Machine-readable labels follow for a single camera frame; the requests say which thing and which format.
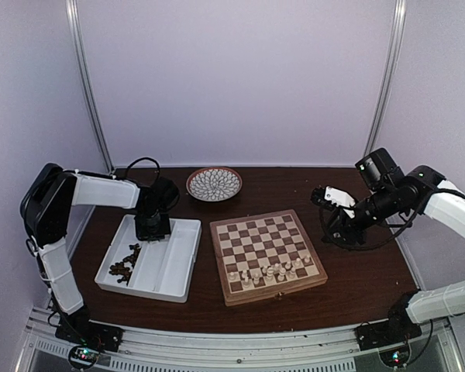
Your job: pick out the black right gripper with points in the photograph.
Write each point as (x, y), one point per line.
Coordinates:
(346, 227)

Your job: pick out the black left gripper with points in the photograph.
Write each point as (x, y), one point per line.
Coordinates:
(144, 235)

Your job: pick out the white chess king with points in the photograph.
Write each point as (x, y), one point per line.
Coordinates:
(269, 275)

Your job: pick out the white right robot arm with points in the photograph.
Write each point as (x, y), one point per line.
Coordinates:
(435, 253)

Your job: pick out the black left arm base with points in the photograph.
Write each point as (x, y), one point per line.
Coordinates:
(90, 339)

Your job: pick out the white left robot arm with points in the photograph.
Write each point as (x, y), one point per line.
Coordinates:
(46, 208)

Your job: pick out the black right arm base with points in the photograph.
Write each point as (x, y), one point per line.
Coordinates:
(391, 336)

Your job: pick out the pile of dark chess pieces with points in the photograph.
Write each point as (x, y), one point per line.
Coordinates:
(123, 269)

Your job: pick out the wooden chess board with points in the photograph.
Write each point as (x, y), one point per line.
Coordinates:
(252, 242)

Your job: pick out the white compartment tray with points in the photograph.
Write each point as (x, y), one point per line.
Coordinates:
(163, 268)

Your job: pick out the floral patterned ceramic plate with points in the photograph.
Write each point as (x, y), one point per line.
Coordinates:
(214, 184)

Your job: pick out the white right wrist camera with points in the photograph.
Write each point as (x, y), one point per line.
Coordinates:
(332, 199)

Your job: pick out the aluminium corner post right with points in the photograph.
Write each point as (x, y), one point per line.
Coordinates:
(390, 66)

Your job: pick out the aluminium corner post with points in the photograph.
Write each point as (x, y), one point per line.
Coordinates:
(390, 66)
(87, 89)

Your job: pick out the aluminium corner post left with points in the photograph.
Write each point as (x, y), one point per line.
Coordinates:
(87, 89)

